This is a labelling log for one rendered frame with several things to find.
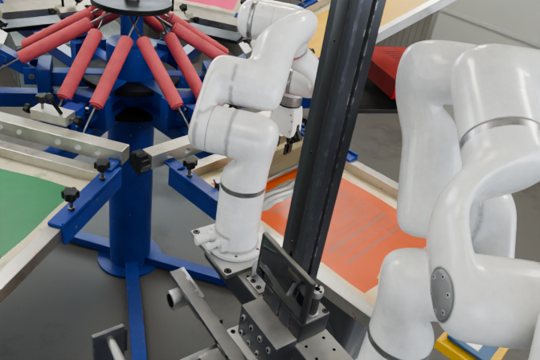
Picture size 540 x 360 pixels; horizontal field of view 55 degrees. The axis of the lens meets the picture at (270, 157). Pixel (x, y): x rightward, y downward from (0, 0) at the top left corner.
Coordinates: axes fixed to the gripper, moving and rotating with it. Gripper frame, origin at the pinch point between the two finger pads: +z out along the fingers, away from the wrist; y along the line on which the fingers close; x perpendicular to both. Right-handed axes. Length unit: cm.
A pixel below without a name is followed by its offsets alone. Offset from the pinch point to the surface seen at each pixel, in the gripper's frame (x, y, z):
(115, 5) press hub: -11, -80, -24
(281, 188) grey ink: -4.0, 6.1, 11.9
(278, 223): -17.6, 17.5, 12.7
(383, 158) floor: 211, -64, 108
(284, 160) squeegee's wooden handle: 0.9, 1.6, 5.2
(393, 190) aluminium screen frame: 25.2, 30.2, 10.4
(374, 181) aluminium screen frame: 25.2, 22.5, 10.8
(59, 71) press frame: -25, -98, 6
